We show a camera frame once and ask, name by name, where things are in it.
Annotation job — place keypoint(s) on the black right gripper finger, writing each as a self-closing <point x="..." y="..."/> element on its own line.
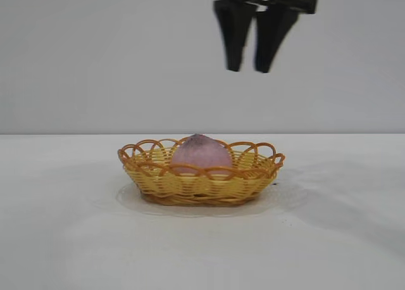
<point x="234" y="33"/>
<point x="270" y="36"/>

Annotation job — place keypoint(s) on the pink peach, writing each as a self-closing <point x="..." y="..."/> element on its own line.
<point x="202" y="155"/>

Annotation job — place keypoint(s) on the yellow woven wicker basket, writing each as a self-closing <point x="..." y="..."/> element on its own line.
<point x="190" y="188"/>

